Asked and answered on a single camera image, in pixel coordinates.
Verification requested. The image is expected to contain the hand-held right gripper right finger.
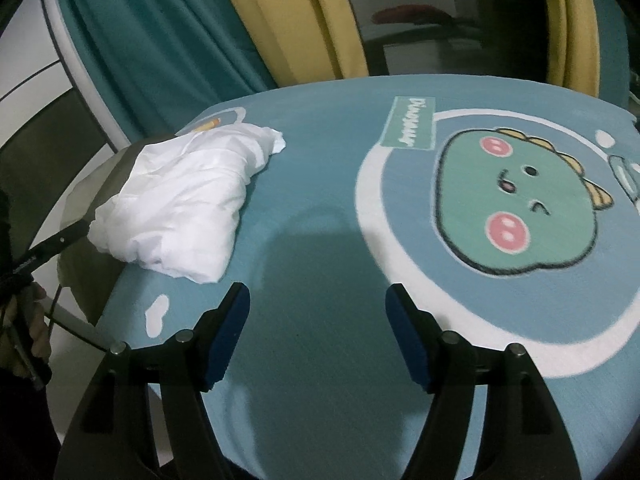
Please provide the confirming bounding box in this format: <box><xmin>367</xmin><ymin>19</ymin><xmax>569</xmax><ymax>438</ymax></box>
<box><xmin>385</xmin><ymin>282</ymin><xmax>573</xmax><ymax>480</ymax></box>

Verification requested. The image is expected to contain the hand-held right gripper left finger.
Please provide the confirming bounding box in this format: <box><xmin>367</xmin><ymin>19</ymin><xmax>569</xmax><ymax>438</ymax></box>
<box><xmin>55</xmin><ymin>282</ymin><xmax>251</xmax><ymax>480</ymax></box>

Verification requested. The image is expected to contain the white hooded jacket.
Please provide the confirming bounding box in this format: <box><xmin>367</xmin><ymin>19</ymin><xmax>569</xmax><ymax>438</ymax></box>
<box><xmin>87</xmin><ymin>121</ymin><xmax>287</xmax><ymax>283</ymax></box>

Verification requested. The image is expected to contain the person's left forearm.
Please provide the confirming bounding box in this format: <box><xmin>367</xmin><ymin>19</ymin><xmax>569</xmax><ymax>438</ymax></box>
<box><xmin>0</xmin><ymin>360</ymin><xmax>68</xmax><ymax>480</ymax></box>

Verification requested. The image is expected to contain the person's left hand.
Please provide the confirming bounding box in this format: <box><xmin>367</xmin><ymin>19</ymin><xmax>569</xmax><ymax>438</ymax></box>
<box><xmin>9</xmin><ymin>282</ymin><xmax>52</xmax><ymax>378</ymax></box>

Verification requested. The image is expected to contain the blue dinosaur print blanket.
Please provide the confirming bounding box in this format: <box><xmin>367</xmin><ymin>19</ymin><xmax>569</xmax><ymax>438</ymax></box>
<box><xmin>92</xmin><ymin>74</ymin><xmax>640</xmax><ymax>480</ymax></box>

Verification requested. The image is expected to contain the white wardrobe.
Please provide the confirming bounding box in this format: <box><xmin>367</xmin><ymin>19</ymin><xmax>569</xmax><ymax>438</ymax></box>
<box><xmin>0</xmin><ymin>0</ymin><xmax>126</xmax><ymax>161</ymax></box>

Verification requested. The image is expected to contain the wide teal curtain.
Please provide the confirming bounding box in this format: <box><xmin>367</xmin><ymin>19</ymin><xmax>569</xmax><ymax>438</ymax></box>
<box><xmin>50</xmin><ymin>0</ymin><xmax>278</xmax><ymax>133</ymax></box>

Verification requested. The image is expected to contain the dark glass door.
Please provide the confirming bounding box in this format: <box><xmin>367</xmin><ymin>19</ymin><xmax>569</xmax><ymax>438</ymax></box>
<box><xmin>335</xmin><ymin>0</ymin><xmax>551</xmax><ymax>81</ymax></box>

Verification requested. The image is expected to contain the wide yellow curtain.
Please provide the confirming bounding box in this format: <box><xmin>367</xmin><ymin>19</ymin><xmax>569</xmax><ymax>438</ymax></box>
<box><xmin>210</xmin><ymin>0</ymin><xmax>371</xmax><ymax>86</ymax></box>

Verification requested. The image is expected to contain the narrow yellow curtain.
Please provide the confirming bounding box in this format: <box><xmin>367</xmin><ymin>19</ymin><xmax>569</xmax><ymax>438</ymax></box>
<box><xmin>535</xmin><ymin>0</ymin><xmax>601</xmax><ymax>96</ymax></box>

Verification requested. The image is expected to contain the narrow teal curtain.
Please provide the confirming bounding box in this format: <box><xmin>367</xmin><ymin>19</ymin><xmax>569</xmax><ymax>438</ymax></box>
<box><xmin>575</xmin><ymin>0</ymin><xmax>633</xmax><ymax>111</ymax></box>

